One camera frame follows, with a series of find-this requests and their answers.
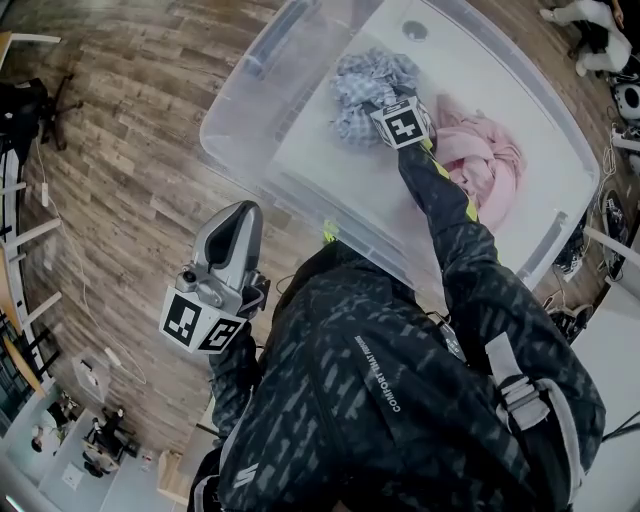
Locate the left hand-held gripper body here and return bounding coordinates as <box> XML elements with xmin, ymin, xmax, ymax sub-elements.
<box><xmin>158</xmin><ymin>264</ymin><xmax>274</xmax><ymax>356</ymax></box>

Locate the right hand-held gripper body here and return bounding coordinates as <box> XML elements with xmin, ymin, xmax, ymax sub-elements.
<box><xmin>368</xmin><ymin>85</ymin><xmax>438</xmax><ymax>152</ymax></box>

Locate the blue checked laundry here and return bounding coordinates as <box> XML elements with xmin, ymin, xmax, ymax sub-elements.
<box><xmin>328</xmin><ymin>47</ymin><xmax>427</xmax><ymax>151</ymax></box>

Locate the clear plastic basket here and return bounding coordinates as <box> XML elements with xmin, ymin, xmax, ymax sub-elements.
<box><xmin>198</xmin><ymin>0</ymin><xmax>601</xmax><ymax>297</ymax></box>

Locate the pink laundry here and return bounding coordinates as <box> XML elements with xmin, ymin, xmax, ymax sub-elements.
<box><xmin>428</xmin><ymin>93</ymin><xmax>530</xmax><ymax>235</ymax></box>

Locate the person's right forearm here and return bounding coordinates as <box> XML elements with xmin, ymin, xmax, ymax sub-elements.
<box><xmin>397</xmin><ymin>139</ymin><xmax>507</xmax><ymax>286</ymax></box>

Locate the person's left forearm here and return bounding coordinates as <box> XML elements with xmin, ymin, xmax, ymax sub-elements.
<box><xmin>207</xmin><ymin>319</ymin><xmax>267</xmax><ymax>444</ymax></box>

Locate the cardboard box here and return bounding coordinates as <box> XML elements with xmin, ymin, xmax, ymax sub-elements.
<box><xmin>156</xmin><ymin>448</ymin><xmax>197</xmax><ymax>507</ymax></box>

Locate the wooden table with white legs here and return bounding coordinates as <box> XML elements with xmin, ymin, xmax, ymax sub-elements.
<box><xmin>0</xmin><ymin>30</ymin><xmax>65</xmax><ymax>401</ymax></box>

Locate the person's dark patterned jacket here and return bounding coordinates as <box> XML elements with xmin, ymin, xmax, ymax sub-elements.
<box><xmin>187</xmin><ymin>239</ymin><xmax>609</xmax><ymax>512</ymax></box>

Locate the black office chair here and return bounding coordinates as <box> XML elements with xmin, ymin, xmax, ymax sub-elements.
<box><xmin>0</xmin><ymin>73</ymin><xmax>85</xmax><ymax>152</ymax></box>

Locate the white round device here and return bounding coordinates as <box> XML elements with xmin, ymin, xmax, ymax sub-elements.
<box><xmin>610</xmin><ymin>78</ymin><xmax>640</xmax><ymax>120</ymax></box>

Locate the white power cable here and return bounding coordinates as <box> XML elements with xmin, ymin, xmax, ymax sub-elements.
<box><xmin>33</xmin><ymin>134</ymin><xmax>149</xmax><ymax>386</ymax></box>

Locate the tangle of cables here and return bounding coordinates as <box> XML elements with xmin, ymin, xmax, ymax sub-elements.
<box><xmin>547</xmin><ymin>119</ymin><xmax>640</xmax><ymax>346</ymax></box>

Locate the grey backpack strap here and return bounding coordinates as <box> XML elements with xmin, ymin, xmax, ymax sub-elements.
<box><xmin>483</xmin><ymin>330</ymin><xmax>587</xmax><ymax>504</ymax></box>

